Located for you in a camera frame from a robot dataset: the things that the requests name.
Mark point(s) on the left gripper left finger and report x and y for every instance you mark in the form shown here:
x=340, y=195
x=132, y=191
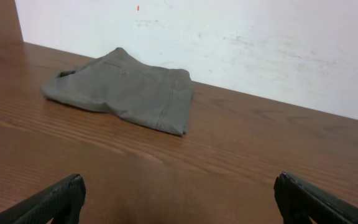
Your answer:
x=58, y=203

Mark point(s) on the folded grey shorts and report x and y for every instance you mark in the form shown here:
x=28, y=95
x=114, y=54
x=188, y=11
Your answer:
x=153, y=97

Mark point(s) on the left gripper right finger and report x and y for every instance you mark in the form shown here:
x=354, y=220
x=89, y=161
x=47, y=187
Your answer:
x=301, y=202

